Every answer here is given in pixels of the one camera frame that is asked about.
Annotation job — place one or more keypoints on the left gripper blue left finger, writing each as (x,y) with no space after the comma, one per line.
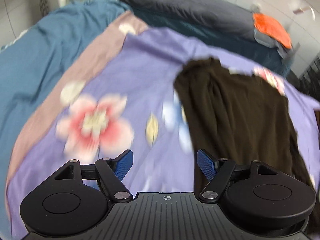
(111,172)

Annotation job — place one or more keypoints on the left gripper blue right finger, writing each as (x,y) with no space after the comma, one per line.
(218,173)

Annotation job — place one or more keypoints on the dark brown garment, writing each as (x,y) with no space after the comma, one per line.
(239,117)

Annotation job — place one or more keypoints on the purple floral bed sheet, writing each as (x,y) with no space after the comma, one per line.
(120,95)

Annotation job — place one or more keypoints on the teal blue blanket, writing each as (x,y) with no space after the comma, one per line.
(32,66)

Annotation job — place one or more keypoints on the orange cloth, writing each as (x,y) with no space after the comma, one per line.
(271,27)

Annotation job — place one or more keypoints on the dark grey pillow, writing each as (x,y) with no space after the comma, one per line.
(214,14)

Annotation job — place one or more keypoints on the black wire rack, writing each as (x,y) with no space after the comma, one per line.
(309,82)

